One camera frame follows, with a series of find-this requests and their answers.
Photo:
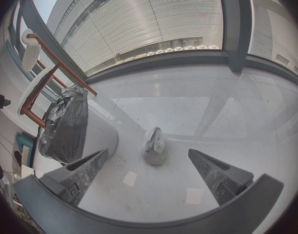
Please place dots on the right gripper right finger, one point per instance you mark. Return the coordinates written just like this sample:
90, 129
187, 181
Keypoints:
217, 177

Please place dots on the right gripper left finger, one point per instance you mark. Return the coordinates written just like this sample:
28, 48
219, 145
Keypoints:
80, 174

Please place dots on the black plastic bag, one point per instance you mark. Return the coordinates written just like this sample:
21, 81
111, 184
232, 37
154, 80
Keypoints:
66, 125

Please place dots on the white trash bin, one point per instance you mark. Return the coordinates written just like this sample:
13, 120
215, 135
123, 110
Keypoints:
100, 135

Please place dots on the crumpled white paper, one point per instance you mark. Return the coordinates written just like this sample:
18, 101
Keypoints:
153, 150

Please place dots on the wooden chair with white cushions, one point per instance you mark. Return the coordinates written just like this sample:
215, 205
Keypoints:
30, 55

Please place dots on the window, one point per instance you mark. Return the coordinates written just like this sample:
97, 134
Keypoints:
234, 33

